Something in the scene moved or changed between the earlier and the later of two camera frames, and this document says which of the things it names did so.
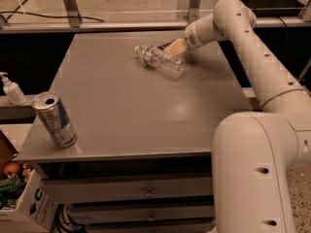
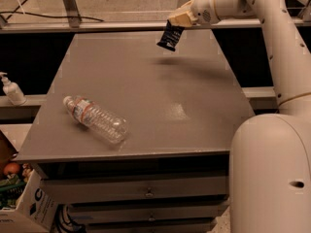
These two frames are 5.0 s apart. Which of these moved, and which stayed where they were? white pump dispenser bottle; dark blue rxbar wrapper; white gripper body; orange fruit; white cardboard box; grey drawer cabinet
Moved: dark blue rxbar wrapper; white gripper body
Stayed: grey drawer cabinet; white pump dispenser bottle; orange fruit; white cardboard box
